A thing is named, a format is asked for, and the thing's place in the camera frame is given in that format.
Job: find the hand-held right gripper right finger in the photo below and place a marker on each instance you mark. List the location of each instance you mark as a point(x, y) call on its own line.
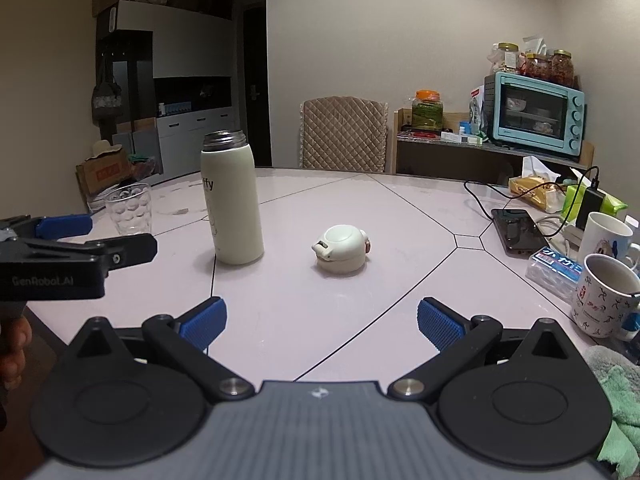
point(437, 326)

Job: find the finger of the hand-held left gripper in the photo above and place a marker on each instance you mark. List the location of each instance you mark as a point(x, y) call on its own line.
point(65, 226)
point(132, 250)

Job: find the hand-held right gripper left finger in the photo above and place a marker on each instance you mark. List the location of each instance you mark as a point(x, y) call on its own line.
point(202, 324)

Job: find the cream thermos bottle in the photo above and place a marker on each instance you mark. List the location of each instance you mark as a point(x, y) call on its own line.
point(235, 205)

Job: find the cream bottle cap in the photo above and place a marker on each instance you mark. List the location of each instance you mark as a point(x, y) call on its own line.
point(340, 247)

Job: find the person's left hand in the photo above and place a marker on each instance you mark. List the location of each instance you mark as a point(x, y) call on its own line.
point(12, 355)

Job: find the clear dimpled glass cup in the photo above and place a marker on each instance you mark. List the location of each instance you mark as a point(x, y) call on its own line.
point(129, 210)

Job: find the white plastic bucket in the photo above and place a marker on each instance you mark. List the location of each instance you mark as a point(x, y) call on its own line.
point(97, 201)

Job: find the red-printed cardboard box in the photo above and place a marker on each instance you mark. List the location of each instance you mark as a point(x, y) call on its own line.
point(102, 175)

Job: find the straw hat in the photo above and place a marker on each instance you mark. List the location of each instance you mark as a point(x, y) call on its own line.
point(106, 150)

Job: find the colourful plastic bags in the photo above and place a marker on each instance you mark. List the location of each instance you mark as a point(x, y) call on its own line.
point(142, 162)

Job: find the black smartphone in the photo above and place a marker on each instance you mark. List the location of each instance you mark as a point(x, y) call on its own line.
point(520, 232)

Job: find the blue and white tissue pack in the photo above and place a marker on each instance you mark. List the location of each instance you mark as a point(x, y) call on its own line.
point(552, 270)

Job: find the grey hanging bag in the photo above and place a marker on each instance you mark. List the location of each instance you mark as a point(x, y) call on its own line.
point(106, 100)

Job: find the white mug with figures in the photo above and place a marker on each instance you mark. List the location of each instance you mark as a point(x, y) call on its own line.
point(600, 305)

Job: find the yellow tissue pack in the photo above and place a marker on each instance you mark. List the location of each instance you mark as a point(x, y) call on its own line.
point(535, 194)

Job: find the wooden side shelf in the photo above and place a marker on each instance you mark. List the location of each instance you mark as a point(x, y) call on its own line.
point(440, 160)

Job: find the flat white box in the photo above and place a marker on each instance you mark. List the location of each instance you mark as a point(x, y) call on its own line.
point(460, 138)

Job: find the white cartoon mug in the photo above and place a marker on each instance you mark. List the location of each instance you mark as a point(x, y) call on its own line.
point(607, 240)

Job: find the red scissors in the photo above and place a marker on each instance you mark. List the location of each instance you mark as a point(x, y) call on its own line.
point(420, 134)

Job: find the black power adapter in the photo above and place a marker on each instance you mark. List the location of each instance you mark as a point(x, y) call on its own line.
point(589, 207)

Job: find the green towel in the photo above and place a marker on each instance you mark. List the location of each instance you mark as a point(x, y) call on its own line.
point(620, 400)

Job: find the dark door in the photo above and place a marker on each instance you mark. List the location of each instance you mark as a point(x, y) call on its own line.
point(257, 85)

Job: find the orange-lidded pickle jar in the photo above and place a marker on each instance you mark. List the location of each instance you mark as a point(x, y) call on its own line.
point(427, 112)

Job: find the beige quilted chair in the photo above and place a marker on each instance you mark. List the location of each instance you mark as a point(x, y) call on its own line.
point(345, 132)

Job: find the green and white package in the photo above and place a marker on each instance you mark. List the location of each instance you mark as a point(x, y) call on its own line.
point(477, 115)

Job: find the green wipes pack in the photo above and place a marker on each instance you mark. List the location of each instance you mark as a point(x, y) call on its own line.
point(615, 204)

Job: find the white and black cabinet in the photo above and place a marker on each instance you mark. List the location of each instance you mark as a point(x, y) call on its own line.
point(190, 40)

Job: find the teal toaster oven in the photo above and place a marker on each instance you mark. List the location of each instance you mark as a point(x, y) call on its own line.
point(530, 115)

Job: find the short chili jar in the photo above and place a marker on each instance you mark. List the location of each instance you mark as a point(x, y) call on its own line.
point(537, 66)

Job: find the tall chili jar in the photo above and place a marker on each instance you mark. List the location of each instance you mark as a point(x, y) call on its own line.
point(562, 67)

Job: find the white paper packet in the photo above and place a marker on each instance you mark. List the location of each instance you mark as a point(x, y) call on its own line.
point(535, 45)

